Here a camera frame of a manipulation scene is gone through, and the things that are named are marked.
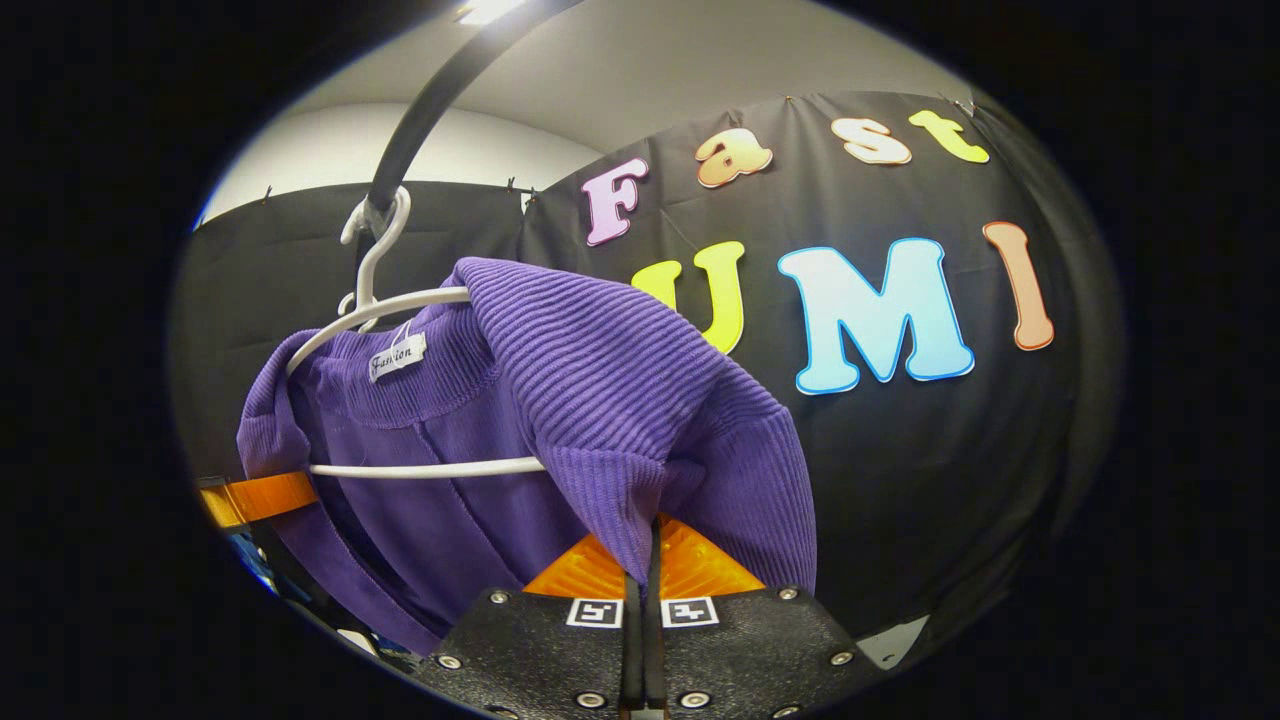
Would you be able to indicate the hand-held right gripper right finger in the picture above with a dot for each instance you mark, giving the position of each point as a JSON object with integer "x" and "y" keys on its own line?
{"x": 750, "y": 655}

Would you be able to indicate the black metal clothes rack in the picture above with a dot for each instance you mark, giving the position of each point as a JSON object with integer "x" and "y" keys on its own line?
{"x": 430, "y": 100}

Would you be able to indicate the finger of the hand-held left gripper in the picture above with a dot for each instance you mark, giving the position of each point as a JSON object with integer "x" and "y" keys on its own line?
{"x": 265, "y": 497}

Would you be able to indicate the white plastic hanger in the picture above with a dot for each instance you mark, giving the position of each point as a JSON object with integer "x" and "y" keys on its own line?
{"x": 400, "y": 468}

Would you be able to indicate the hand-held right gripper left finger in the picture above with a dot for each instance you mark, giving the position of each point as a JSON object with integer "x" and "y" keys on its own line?
{"x": 540, "y": 660}

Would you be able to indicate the black backdrop cloth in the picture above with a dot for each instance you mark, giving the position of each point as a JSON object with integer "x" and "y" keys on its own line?
{"x": 920, "y": 460}

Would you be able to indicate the purple ribbed jacket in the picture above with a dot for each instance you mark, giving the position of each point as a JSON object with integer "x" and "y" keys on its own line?
{"x": 600, "y": 380}

